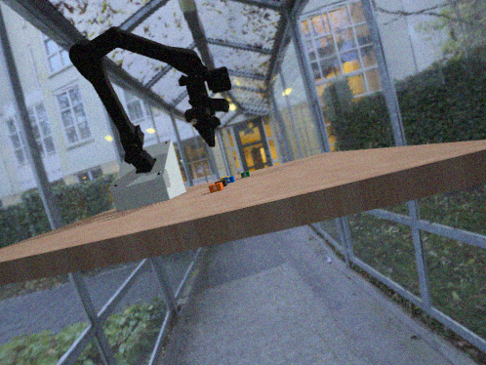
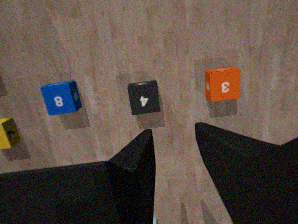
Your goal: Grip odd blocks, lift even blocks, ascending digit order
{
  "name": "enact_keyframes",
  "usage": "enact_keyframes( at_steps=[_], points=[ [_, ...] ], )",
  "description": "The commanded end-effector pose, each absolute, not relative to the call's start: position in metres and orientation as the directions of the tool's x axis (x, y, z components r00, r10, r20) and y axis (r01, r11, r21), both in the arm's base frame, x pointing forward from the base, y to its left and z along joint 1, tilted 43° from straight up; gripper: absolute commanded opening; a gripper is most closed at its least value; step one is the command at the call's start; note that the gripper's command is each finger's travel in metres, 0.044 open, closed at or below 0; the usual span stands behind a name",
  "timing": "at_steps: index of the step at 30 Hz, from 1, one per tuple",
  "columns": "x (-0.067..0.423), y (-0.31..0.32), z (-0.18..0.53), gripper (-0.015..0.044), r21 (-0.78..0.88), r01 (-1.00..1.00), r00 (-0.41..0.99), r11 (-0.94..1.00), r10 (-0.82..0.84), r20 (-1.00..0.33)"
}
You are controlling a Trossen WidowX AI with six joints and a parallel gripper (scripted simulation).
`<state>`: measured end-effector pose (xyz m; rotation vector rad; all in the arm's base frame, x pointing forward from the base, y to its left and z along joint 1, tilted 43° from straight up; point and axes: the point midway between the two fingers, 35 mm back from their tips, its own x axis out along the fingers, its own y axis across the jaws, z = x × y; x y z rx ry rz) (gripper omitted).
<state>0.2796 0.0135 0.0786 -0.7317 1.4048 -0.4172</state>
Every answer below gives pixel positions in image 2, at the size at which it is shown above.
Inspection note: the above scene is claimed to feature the orange block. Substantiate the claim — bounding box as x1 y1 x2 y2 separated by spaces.
205 67 241 102

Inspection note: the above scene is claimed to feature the black block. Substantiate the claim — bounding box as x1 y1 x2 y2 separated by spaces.
128 80 160 115

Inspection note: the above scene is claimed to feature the yellow block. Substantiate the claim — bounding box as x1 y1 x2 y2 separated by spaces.
0 117 22 149

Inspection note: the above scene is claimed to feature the blue block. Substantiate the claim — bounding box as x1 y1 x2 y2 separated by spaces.
40 81 82 115

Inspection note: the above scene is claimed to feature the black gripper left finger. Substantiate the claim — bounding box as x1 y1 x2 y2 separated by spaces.
0 129 156 224

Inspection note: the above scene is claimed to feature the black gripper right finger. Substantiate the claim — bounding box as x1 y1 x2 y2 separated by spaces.
195 122 298 224

